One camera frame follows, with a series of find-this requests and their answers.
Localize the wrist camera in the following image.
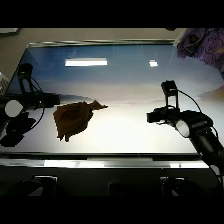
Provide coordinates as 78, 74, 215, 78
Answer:
16, 62, 35, 95
160, 79, 180, 110

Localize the purple garment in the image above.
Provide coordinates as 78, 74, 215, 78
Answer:
175, 27, 224, 80

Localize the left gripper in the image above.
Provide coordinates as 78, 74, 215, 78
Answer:
42, 93, 61, 109

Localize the brown garment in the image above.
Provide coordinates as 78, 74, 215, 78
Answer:
52, 99, 109, 143

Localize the black cable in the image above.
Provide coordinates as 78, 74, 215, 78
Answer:
176, 88, 204, 114
30, 77, 47, 129

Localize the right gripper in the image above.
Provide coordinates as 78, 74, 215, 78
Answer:
146, 106, 178, 125

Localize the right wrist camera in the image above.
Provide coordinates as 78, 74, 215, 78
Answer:
160, 79, 180, 110

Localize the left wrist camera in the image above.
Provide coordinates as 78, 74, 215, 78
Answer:
16, 62, 35, 95

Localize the silver frame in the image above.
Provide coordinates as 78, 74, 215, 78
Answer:
0, 155, 224, 198

